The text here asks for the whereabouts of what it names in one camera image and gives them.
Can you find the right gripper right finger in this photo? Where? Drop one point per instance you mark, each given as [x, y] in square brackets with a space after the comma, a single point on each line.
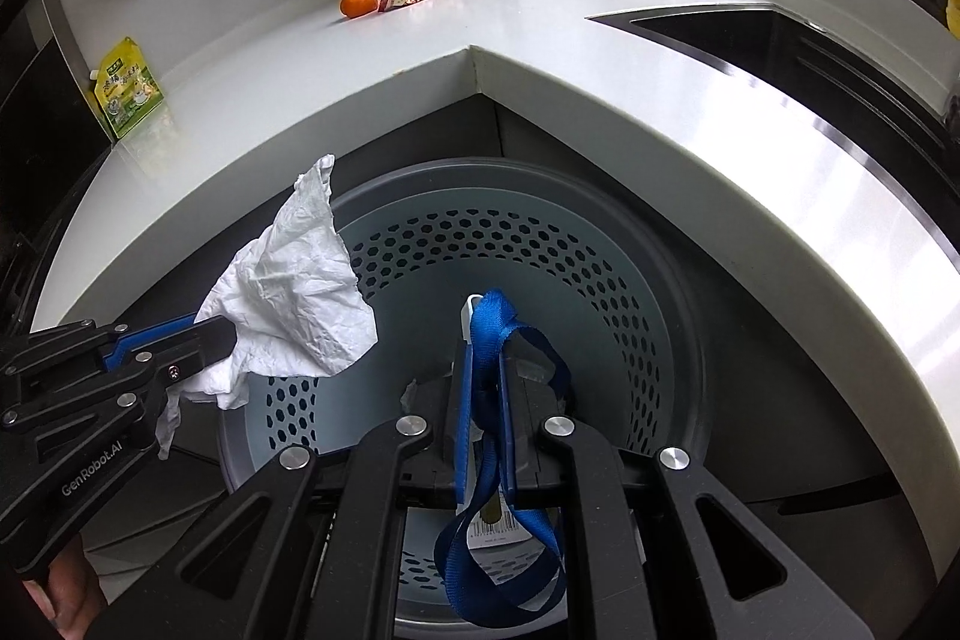
[517, 422]

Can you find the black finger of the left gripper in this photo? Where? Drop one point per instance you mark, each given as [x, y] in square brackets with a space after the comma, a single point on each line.
[184, 350]

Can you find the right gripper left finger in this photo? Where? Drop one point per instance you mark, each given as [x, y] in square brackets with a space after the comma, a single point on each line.
[461, 431]

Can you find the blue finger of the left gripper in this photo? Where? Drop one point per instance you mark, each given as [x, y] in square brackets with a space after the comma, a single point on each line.
[127, 340]

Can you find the white paper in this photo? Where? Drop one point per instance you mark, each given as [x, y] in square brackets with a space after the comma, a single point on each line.
[294, 299]

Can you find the trash inside bin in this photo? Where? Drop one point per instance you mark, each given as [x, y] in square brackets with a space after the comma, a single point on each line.
[495, 530]

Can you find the grey perforated trash bin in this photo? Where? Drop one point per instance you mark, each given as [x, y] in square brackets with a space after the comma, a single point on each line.
[487, 269]

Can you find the black kitchen sink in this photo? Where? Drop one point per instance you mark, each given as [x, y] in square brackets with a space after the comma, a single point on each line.
[850, 101]

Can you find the person's left hand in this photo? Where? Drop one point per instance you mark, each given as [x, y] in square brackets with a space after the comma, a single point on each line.
[72, 597]

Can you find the yellow green seasoning pouch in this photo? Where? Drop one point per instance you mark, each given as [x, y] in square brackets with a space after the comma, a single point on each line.
[125, 88]

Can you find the orange tangerine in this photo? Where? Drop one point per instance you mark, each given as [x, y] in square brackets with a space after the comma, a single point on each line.
[352, 9]

